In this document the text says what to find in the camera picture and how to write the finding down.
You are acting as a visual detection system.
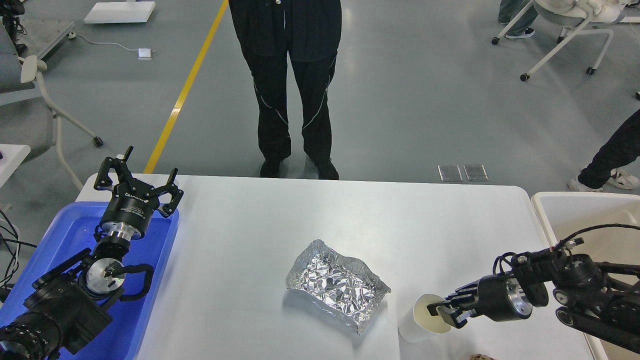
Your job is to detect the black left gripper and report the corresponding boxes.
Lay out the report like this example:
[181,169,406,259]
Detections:
[93,146,184,240]

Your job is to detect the brown crumpled paper scrap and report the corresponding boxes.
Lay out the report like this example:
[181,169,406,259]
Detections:
[469,353,495,360]

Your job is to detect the blue plastic bin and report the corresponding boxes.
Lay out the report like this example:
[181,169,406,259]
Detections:
[0,201,180,360]

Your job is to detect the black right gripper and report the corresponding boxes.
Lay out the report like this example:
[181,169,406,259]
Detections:
[427,275,533,330]

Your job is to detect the grey platform base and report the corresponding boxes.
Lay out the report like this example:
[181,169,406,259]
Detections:
[18,17,75,60]

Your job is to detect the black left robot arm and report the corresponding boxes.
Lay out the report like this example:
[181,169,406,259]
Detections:
[1,146,184,360]

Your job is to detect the crumpled aluminium foil tray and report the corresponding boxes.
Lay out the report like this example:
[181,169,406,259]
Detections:
[285,239,392,335]

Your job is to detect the seated person leg and shoe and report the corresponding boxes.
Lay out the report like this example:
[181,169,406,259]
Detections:
[497,0,538,39]

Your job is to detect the person leg at right edge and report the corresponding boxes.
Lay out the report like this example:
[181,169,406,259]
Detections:
[567,111,640,193]

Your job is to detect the metal floor plate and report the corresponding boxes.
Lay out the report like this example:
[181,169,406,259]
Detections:
[438,164,463,182]
[462,164,489,182]

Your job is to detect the white flat board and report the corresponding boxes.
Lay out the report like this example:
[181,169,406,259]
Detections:
[83,0,156,24]

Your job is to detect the black cables at left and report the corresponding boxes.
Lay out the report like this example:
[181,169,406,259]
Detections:
[0,209,38,303]

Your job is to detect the white paper cup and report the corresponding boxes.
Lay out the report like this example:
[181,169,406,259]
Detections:
[398,293,452,344]

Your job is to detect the white power adapter with cable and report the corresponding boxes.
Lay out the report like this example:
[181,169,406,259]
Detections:
[67,31,154,60]

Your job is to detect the white side table corner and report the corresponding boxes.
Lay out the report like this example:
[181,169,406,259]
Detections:
[0,143,31,187]

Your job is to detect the grey office chair left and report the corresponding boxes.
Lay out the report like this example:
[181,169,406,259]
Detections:
[0,27,104,189]

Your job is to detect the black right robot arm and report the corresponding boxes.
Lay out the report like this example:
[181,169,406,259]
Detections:
[425,227,640,353]

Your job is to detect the white plastic bin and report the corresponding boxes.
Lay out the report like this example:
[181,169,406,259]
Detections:
[531,192,640,360]

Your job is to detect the right metal floor plate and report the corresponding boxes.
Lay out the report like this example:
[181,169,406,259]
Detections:
[462,164,489,182]

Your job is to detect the standing person in black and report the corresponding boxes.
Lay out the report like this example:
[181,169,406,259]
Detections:
[228,0,343,181]

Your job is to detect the left metal floor plate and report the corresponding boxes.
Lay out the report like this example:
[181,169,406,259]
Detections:
[438,164,463,182]

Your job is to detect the white rolling chair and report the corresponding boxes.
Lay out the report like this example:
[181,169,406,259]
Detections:
[491,0,639,82]

